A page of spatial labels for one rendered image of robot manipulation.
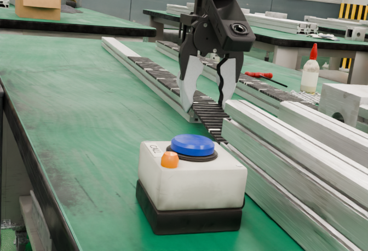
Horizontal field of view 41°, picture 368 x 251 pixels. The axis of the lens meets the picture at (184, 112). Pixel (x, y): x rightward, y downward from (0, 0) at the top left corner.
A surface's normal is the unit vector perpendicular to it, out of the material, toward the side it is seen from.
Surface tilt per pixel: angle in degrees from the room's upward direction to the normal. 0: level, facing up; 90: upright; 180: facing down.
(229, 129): 90
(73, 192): 0
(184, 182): 90
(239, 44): 123
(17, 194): 90
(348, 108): 90
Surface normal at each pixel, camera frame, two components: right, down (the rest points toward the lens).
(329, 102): -0.95, -0.03
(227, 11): 0.25, -0.68
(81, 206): 0.11, -0.97
